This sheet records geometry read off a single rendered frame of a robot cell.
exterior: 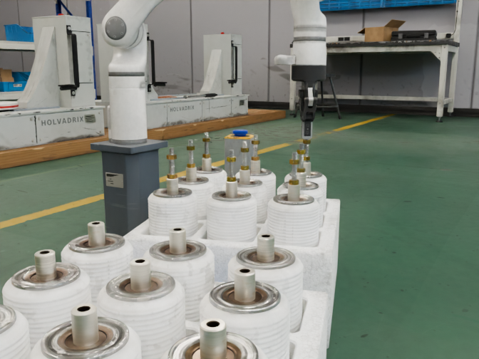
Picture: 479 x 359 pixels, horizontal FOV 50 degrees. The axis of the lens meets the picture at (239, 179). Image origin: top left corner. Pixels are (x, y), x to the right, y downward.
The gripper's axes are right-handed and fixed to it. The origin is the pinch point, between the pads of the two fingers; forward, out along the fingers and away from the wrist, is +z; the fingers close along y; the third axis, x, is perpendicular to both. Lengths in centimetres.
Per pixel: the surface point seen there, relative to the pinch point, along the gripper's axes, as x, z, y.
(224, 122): 32, 30, 316
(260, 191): 10.6, 11.4, -12.7
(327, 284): -0.7, 23.1, -32.2
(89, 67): 111, -14, 207
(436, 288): -29.9, 35.3, -5.9
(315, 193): -0.3, 10.9, -15.5
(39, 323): 36, 14, -65
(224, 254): 17.2, 19.2, -28.4
